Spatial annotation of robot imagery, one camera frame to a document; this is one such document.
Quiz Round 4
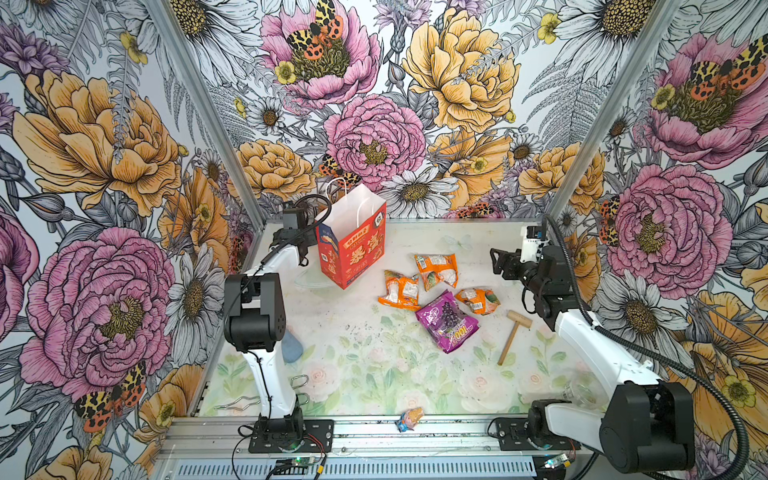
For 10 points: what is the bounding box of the red paper gift bag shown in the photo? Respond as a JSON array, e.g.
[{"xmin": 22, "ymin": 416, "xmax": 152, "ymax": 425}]
[{"xmin": 315, "ymin": 184, "xmax": 387, "ymax": 289}]

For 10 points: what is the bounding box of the orange snack bag top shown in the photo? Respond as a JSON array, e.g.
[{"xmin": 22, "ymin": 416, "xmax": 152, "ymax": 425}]
[{"xmin": 414, "ymin": 254, "xmax": 459, "ymax": 291}]

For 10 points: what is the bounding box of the orange snack bag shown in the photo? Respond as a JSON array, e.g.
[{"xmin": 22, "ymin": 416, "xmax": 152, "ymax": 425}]
[
  {"xmin": 378, "ymin": 270, "xmax": 420, "ymax": 312},
  {"xmin": 455, "ymin": 288, "xmax": 501, "ymax": 316},
  {"xmin": 414, "ymin": 254, "xmax": 459, "ymax": 291}
]

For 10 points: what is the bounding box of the purple grape snack bag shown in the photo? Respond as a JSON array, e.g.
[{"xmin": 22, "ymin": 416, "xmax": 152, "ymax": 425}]
[{"xmin": 415, "ymin": 290, "xmax": 479, "ymax": 354}]

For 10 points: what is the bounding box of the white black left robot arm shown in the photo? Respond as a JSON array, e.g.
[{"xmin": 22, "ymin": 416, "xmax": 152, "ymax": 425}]
[{"xmin": 223, "ymin": 204, "xmax": 314, "ymax": 442}]

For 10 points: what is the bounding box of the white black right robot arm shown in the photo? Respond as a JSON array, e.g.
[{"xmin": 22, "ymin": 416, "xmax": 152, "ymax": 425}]
[{"xmin": 490, "ymin": 245, "xmax": 695, "ymax": 474}]

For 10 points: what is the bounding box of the orange snack bag right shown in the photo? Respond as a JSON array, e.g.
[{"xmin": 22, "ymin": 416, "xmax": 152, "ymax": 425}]
[{"xmin": 455, "ymin": 288, "xmax": 501, "ymax": 316}]

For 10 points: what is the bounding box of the orange snack bag left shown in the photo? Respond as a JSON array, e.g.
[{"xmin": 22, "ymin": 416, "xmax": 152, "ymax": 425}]
[{"xmin": 378, "ymin": 270, "xmax": 420, "ymax": 312}]

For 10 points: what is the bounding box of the wooden mallet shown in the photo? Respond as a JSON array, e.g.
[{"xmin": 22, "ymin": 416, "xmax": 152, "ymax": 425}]
[{"xmin": 497, "ymin": 310, "xmax": 533, "ymax": 366}]

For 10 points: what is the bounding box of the blue grey oval sponge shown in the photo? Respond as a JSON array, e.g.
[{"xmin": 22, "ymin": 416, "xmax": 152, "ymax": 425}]
[{"xmin": 281, "ymin": 330, "xmax": 304, "ymax": 364}]

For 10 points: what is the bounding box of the clear glass cup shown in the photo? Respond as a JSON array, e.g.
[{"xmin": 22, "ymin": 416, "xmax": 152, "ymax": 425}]
[{"xmin": 563, "ymin": 372, "xmax": 606, "ymax": 410}]

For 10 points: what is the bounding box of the metal paper clip upper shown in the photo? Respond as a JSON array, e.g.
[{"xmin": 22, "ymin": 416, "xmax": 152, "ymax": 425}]
[{"xmin": 290, "ymin": 374, "xmax": 309, "ymax": 390}]

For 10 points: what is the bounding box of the metal paper clip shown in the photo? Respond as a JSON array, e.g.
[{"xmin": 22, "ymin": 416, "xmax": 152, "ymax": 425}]
[
  {"xmin": 290, "ymin": 374, "xmax": 309, "ymax": 390},
  {"xmin": 214, "ymin": 393, "xmax": 310, "ymax": 412}
]

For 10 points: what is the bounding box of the metal paper clip lower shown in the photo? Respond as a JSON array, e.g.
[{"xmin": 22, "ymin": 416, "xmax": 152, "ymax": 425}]
[{"xmin": 214, "ymin": 393, "xmax": 310, "ymax": 412}]

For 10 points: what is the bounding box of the small wrapped candy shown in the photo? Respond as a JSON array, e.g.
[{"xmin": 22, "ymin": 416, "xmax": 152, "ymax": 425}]
[{"xmin": 395, "ymin": 407, "xmax": 424, "ymax": 433}]

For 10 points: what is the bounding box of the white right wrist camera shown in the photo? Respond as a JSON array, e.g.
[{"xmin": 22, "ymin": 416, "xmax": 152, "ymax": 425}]
[{"xmin": 520, "ymin": 225, "xmax": 545, "ymax": 263}]

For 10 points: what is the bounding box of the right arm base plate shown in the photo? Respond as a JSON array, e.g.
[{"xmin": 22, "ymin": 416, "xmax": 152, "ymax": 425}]
[{"xmin": 486, "ymin": 417, "xmax": 581, "ymax": 451}]

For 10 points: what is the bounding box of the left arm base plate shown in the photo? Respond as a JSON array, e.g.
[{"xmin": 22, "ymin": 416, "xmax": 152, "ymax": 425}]
[{"xmin": 248, "ymin": 417, "xmax": 335, "ymax": 454}]

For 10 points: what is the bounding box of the aluminium front rail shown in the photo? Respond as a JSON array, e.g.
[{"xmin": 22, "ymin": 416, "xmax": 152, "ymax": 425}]
[{"xmin": 157, "ymin": 404, "xmax": 607, "ymax": 463}]

